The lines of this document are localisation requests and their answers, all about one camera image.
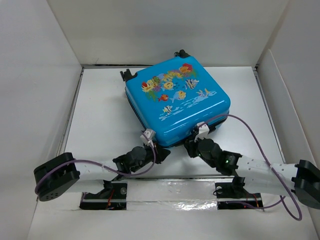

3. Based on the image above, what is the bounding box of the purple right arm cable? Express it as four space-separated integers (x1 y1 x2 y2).
199 114 303 222

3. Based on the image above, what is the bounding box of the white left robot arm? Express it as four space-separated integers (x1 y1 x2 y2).
33 144 171 202

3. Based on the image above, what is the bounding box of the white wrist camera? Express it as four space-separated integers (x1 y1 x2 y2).
140 128 156 148
194 121 210 142

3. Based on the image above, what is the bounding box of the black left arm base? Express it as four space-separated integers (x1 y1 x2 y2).
79 182 128 211

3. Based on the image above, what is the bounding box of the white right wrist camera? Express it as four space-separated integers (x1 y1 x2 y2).
194 121 210 142

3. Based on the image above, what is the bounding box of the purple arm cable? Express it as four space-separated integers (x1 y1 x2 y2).
199 114 303 222
34 134 158 208

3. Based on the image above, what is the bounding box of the blue hard-shell suitcase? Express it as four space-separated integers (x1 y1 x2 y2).
120 49 231 148

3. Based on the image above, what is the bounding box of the aluminium mounting rail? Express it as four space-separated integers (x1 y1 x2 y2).
48 174 291 181

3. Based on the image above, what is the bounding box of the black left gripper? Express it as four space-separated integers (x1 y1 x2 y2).
130 139 170 173

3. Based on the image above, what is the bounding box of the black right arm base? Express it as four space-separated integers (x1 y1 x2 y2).
212 182 264 210

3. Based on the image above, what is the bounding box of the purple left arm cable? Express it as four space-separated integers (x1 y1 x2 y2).
34 134 158 208

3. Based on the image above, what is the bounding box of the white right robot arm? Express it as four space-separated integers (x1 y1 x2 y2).
183 138 320 209

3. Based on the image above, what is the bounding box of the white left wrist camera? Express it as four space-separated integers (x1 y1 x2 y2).
140 128 156 148

